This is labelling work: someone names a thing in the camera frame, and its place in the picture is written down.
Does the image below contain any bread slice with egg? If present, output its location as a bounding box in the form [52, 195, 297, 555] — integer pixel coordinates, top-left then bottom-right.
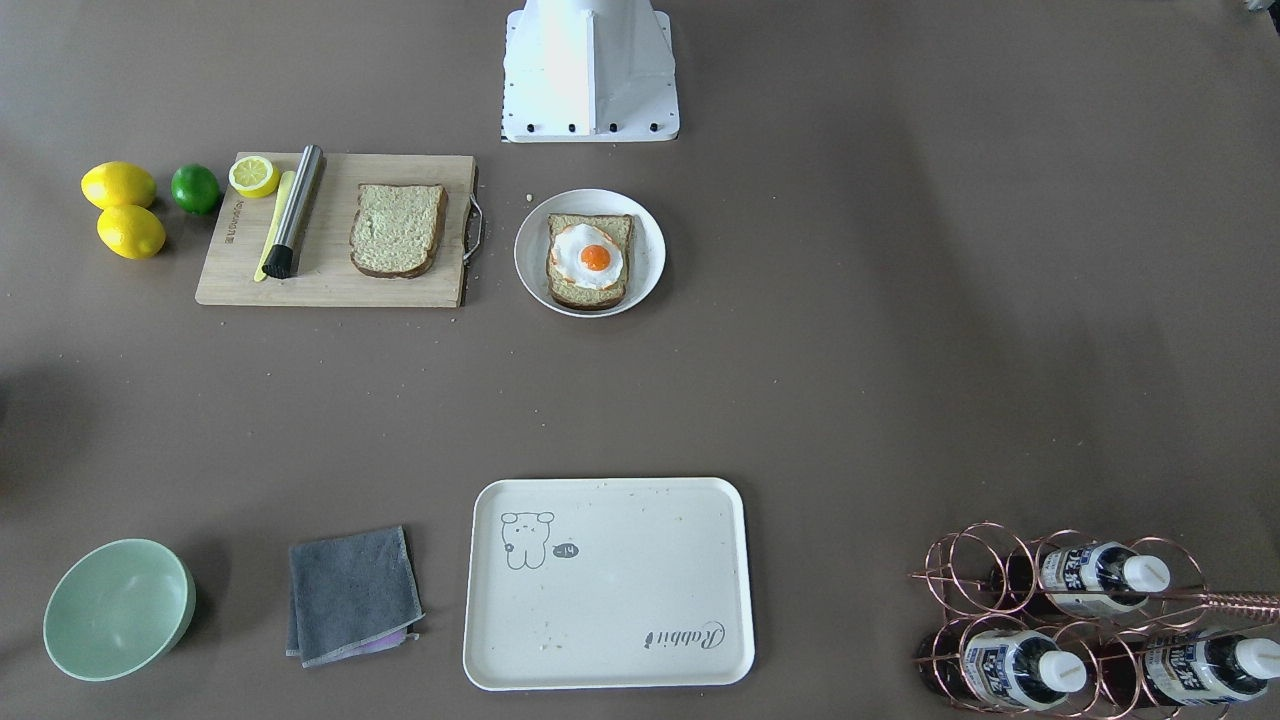
[545, 213, 635, 310]

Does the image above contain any fried egg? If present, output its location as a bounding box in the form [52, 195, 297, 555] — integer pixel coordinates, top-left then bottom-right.
[548, 223, 625, 291]

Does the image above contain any cream serving tray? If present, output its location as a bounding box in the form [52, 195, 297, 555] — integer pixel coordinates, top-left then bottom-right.
[462, 477, 756, 692]

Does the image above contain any grey folded cloth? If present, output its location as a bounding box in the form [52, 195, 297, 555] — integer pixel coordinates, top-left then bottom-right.
[284, 525, 425, 667]

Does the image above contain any steel muddler black tip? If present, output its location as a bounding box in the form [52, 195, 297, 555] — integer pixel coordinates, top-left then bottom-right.
[264, 143, 324, 279]

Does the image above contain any yellow plastic knife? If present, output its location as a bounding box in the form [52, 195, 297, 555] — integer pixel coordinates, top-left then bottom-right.
[253, 170, 296, 282]

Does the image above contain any wooden cutting board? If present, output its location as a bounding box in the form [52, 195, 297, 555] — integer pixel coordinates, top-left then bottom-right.
[195, 151, 477, 307]

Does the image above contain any half cut lemon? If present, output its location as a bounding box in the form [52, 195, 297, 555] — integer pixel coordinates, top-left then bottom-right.
[228, 155, 282, 199]

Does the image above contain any drink bottle bottom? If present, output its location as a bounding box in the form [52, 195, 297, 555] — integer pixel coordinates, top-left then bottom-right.
[914, 629, 1088, 711]
[1096, 632, 1279, 708]

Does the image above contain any drink bottle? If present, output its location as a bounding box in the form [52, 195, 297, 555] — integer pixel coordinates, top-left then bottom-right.
[914, 629, 1088, 711]
[982, 542, 1172, 621]
[1096, 632, 1279, 708]

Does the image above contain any green lime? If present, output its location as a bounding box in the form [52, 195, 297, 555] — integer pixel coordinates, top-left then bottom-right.
[170, 164, 221, 217]

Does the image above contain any drink bottle top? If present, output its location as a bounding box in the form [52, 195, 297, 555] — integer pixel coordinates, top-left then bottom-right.
[982, 542, 1172, 621]

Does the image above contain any yellow lemon lower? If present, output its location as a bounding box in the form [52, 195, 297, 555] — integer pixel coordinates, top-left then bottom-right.
[96, 205, 166, 259]

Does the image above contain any yellow lemon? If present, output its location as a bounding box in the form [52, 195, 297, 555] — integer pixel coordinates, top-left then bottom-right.
[96, 205, 166, 259]
[79, 161, 157, 210]

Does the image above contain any yellow lemon upper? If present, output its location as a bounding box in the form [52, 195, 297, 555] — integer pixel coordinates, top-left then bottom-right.
[79, 161, 157, 210]

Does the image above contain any mint green bowl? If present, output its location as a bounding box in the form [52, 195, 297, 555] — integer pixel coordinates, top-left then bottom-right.
[44, 538, 197, 682]

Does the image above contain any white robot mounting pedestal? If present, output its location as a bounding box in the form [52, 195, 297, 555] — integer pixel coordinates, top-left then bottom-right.
[500, 1, 681, 143]

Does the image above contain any copper wire bottle rack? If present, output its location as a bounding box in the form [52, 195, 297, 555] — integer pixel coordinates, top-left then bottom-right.
[916, 521, 1277, 719]

